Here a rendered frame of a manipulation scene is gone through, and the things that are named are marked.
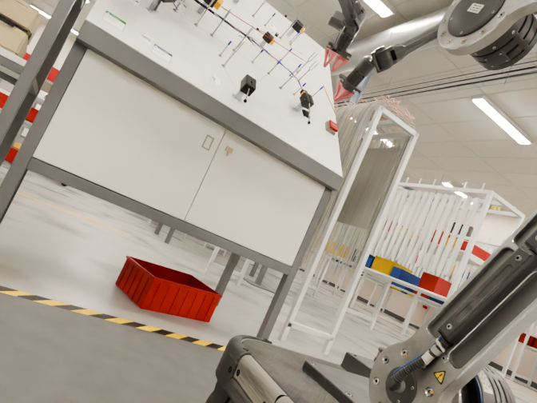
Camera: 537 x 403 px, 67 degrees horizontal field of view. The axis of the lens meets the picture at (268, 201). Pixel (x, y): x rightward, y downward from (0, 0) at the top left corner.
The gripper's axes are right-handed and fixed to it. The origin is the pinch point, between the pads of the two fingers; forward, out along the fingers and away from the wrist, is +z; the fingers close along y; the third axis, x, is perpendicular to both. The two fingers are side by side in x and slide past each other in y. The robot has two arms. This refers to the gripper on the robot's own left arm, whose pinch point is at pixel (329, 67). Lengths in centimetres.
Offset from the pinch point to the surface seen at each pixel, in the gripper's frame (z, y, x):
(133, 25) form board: 20, 78, -10
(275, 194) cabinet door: 54, 10, 24
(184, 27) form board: 14, 57, -22
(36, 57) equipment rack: 38, 105, 5
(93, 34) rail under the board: 26, 91, 0
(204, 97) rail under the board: 30, 52, 9
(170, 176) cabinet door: 60, 56, 19
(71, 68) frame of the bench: 39, 95, 1
